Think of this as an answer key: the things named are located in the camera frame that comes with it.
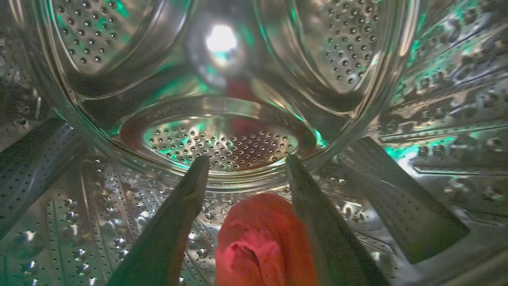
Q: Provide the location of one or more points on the red garment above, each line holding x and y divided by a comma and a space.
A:
258, 226

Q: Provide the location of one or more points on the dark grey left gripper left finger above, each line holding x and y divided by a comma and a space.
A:
166, 238

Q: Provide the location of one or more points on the white washing machine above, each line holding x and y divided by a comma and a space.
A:
222, 135

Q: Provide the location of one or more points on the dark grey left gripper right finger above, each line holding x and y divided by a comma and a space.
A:
325, 238

